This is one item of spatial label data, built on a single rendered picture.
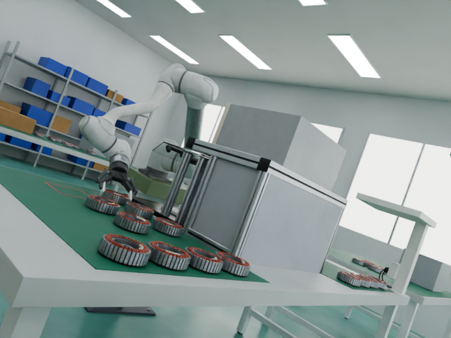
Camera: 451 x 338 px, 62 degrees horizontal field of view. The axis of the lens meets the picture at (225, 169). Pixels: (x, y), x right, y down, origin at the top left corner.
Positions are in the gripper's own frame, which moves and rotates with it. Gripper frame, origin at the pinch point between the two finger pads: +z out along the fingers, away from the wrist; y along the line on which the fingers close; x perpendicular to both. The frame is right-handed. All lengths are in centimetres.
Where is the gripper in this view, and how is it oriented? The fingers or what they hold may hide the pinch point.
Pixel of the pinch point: (116, 196)
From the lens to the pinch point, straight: 165.8
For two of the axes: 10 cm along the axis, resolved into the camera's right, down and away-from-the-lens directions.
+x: 5.1, -7.5, -4.2
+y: -8.4, -3.3, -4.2
